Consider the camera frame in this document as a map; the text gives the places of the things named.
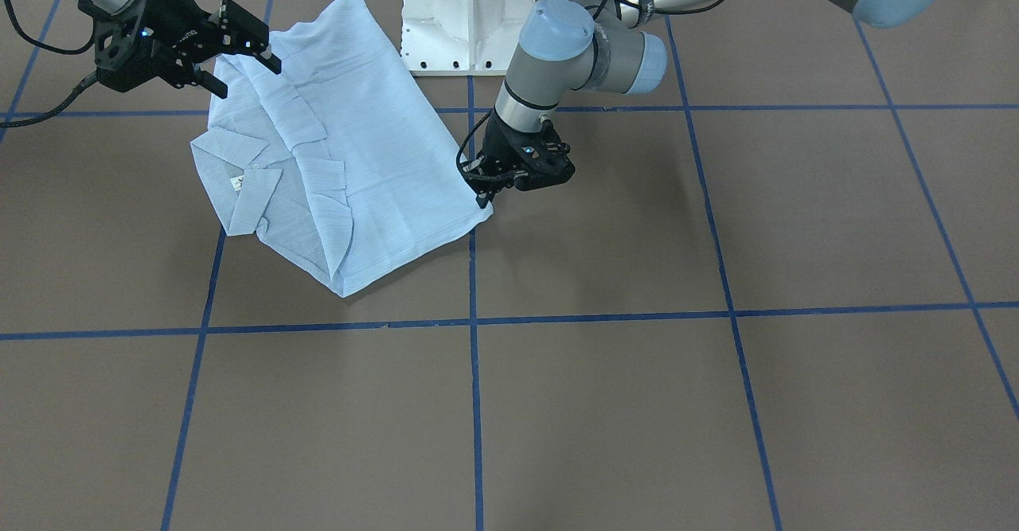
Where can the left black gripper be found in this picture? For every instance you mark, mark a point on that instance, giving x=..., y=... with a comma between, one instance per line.
x=501, y=142

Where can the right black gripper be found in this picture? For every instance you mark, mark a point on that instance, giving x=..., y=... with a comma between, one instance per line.
x=169, y=7

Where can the light blue button-up shirt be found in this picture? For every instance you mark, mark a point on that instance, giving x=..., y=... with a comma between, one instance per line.
x=339, y=163

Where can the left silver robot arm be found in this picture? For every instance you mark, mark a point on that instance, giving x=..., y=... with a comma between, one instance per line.
x=590, y=45

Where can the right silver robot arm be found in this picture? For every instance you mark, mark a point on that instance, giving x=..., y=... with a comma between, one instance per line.
x=135, y=41

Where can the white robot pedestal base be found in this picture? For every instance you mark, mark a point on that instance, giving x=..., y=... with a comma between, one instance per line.
x=461, y=37

